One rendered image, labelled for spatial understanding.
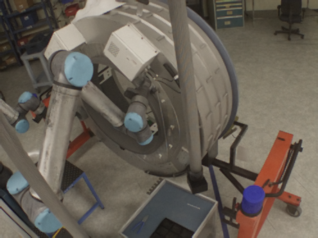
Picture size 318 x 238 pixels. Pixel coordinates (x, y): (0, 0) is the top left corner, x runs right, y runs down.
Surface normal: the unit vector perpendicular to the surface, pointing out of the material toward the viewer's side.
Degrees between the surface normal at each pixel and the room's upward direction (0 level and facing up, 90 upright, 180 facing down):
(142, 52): 42
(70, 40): 55
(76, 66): 84
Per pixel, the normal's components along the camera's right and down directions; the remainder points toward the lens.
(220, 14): 0.06, 0.63
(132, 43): 0.42, -0.37
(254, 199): -0.15, -0.76
